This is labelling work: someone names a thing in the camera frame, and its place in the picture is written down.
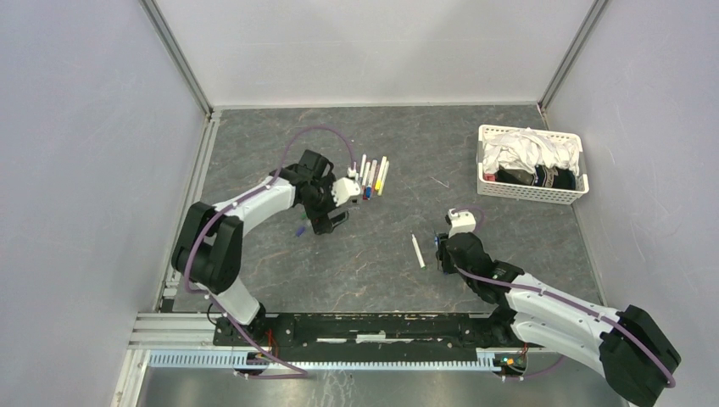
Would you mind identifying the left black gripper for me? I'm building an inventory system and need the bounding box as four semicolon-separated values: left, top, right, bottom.
300;173;349;235

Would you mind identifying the white marker pale yellow cap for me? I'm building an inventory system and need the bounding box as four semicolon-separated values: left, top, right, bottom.
377;160;390;196

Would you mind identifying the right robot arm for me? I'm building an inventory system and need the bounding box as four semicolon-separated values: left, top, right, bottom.
435;232;682;406

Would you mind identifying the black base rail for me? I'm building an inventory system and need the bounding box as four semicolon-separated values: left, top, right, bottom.
246;312;526;363

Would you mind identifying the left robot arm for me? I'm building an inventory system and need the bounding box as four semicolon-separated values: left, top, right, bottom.
170;150;361;346

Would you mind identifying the white plastic basket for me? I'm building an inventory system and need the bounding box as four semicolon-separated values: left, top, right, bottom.
476;124;589;205

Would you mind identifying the white cloth in basket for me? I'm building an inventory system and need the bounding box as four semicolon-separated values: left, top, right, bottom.
482;128;582;175

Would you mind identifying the purple cable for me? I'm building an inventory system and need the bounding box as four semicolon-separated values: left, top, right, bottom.
452;204;677;390
182;125;359;380

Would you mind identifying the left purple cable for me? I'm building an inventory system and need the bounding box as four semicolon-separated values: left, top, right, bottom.
182;125;359;380

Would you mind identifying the white marker upper left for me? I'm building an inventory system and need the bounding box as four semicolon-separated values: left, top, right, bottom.
358;153;367;184

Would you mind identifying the dark cloth in basket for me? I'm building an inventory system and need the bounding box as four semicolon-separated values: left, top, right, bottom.
494;165;577;191

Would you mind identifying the white cable comb strip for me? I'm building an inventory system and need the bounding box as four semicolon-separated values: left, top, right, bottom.
148;350;501;372

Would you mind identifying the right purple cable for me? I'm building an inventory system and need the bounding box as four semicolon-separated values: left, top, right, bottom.
452;204;677;390

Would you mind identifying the white marker blue cap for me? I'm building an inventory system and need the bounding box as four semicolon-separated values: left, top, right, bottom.
367;159;380;200

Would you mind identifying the white marker brown cap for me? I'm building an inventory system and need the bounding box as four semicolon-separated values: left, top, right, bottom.
361;161;371;200

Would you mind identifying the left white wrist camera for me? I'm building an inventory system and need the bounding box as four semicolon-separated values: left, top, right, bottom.
331;168;362;207

